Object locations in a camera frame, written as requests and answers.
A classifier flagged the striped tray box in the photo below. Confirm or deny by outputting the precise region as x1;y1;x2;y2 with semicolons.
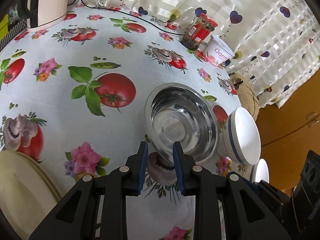
0;20;27;50

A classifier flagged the cream heart-pattern curtain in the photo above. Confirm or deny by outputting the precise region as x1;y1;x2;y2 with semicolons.
69;0;319;107

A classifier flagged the electric kettle white black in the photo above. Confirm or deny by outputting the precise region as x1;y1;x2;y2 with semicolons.
17;0;68;33

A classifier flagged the beige plate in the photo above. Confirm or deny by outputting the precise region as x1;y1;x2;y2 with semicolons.
1;151;63;239

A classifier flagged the red-lidded sauce jar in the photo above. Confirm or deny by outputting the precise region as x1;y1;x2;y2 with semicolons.
181;13;218;51

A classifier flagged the lime green box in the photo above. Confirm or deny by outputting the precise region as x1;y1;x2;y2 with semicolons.
0;14;9;40

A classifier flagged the floral vinyl tablecloth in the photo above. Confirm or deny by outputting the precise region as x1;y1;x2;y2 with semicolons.
0;3;251;240

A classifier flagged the white yogurt tub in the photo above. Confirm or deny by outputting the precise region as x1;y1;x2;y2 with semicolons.
203;34;234;67

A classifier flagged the stainless steel bowl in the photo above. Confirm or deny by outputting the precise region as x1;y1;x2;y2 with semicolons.
144;83;220;165

